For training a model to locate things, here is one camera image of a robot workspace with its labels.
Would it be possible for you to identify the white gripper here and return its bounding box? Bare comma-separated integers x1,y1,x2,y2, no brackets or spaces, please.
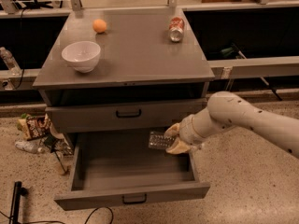
164,115,205,155

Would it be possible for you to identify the open grey lower drawer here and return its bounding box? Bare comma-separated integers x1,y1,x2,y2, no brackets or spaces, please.
54,129,210,210

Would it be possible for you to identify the red soda can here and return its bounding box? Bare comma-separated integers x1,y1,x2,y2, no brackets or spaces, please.
169,17,185,42

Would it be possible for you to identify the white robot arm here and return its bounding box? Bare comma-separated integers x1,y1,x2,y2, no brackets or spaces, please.
164,91,299,158

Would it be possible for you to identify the black stand on floor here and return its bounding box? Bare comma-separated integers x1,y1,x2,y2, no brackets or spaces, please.
8,181,28,224

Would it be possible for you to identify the black floor cable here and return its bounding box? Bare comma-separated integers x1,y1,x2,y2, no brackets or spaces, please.
0,206,114,224

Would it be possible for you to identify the snack chip bag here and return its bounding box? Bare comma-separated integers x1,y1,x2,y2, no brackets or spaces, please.
17,114,51,141

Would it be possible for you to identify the grey drawer cabinet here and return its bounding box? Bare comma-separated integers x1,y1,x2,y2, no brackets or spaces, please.
32,7,216,142

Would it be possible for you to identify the clear bottle on left rail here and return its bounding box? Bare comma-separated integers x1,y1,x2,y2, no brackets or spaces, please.
0,47,21,76

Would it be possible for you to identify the plastic bottle on floor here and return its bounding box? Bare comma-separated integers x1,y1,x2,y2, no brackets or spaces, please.
15,141,44,154

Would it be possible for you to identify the closed grey upper drawer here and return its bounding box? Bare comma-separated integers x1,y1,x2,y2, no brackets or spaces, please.
46,99,206,133

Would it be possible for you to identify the orange fruit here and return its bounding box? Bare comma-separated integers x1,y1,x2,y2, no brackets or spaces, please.
93,19,107,34

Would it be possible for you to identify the white ceramic bowl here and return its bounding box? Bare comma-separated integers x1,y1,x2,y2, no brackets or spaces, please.
62,41,101,73

